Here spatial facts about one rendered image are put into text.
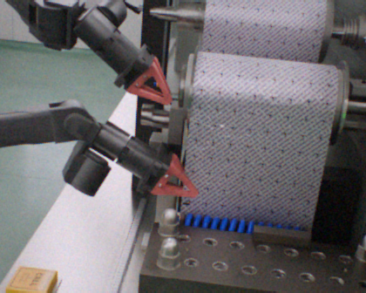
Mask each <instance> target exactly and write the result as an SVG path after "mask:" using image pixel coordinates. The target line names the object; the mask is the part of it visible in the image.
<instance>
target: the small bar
mask: <svg viewBox="0 0 366 293"><path fill-rule="evenodd" d="M310 240H311V238H310V233H309V232H306V231H301V230H295V229H285V228H271V227H266V226H261V225H254V226H253V241H255V242H269V243H280V244H285V245H289V246H300V247H304V248H309V246H310Z"/></svg>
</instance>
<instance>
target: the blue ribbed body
mask: <svg viewBox="0 0 366 293"><path fill-rule="evenodd" d="M184 225H185V226H190V227H200V228H213V229H218V230H224V231H234V232H239V233H249V234H253V226H254V225H256V224H255V222H254V221H251V222H250V223H249V225H248V226H247V222H246V221H245V220H242V221H241V224H240V225H238V221H237V220H236V219H232V221H231V223H229V220H228V218H226V217H225V218H224V219H223V220H222V223H220V217H217V216H216V217H214V219H213V222H212V217H210V215H207V216H205V219H204V221H203V217H202V215H196V218H195V219H194V218H193V214H192V213H189V214H188V215H187V216H186V219H184Z"/></svg>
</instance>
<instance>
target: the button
mask: <svg viewBox="0 0 366 293"><path fill-rule="evenodd" d="M57 281H58V271H57V270H51V269H38V268H32V267H23V266H19V267H18V269H17V271H16V273H14V276H13V277H12V278H11V280H10V282H9V283H8V285H7V286H6V288H5V293H51V292H52V291H53V288H54V287H55V285H56V283H57Z"/></svg>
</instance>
